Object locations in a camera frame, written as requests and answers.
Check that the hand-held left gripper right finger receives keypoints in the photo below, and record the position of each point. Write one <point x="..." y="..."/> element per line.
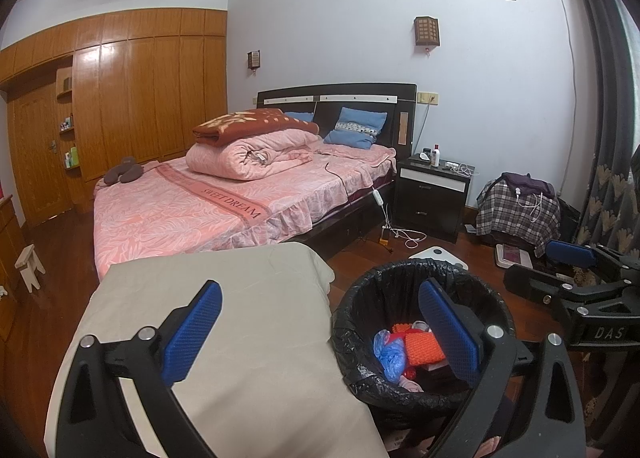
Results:
<point x="450" y="333"/>

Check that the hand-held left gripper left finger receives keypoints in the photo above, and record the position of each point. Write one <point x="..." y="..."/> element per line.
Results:
<point x="192" y="338"/>

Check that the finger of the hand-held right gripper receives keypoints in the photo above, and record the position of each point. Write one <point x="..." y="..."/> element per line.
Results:
<point x="570" y="253"/>
<point x="535" y="285"/>

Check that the orange foam net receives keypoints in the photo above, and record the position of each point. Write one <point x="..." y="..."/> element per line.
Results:
<point x="424" y="348"/>

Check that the blue plastic bag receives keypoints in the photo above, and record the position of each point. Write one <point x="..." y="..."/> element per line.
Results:
<point x="392" y="355"/>

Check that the waste bin with black bag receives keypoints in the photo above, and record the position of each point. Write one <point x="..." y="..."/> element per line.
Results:
<point x="360" y="318"/>

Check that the plaid cloth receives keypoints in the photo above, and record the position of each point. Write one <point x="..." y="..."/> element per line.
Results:
<point x="517" y="215"/>

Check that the beige tablecloth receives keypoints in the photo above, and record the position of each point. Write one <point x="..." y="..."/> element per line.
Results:
<point x="250" y="288"/>

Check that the white bathroom scale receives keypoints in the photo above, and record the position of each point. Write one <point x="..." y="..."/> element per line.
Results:
<point x="437" y="254"/>

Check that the purple garment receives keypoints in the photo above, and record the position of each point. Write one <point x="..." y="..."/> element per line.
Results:
<point x="527" y="183"/>

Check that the patterned curtain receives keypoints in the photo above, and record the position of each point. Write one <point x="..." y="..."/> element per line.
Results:
<point x="612" y="178"/>

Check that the yellow power strip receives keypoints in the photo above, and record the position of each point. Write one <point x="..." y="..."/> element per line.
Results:
<point x="384" y="234"/>

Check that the bed with pink bedspread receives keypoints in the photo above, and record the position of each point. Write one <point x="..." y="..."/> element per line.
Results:
<point x="165" y="218"/>

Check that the dark nightstand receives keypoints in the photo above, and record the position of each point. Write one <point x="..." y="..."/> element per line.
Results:
<point x="430" y="198"/>

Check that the white bottle with red cap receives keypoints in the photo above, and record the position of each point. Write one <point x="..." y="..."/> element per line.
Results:
<point x="436" y="154"/>

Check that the small wooden stool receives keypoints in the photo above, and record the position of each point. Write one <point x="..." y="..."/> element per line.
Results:
<point x="31" y="265"/>

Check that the folded pink quilt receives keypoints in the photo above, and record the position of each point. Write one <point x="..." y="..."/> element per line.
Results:
<point x="240" y="158"/>

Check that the green bottle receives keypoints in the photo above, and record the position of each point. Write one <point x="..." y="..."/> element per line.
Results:
<point x="74" y="156"/>

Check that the blue pillow with printed band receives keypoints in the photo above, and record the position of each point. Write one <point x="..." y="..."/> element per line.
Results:
<point x="355" y="135"/>

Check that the folded maroon blanket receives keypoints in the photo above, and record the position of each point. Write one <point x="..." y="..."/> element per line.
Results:
<point x="250" y="123"/>

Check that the wooden door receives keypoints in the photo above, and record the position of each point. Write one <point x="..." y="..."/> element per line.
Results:
<point x="40" y="153"/>

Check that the wooden wardrobe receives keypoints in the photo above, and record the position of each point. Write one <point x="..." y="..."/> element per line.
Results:
<point x="150" y="98"/>

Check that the plain blue pillow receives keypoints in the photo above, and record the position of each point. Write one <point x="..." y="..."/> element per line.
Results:
<point x="302" y="116"/>

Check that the wall socket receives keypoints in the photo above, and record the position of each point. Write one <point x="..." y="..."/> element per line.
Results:
<point x="428" y="98"/>

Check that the wooden lattice wall lamp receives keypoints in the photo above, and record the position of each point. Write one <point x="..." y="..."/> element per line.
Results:
<point x="428" y="31"/>

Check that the small wall lamp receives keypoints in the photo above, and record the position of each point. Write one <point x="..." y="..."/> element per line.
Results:
<point x="254" y="59"/>

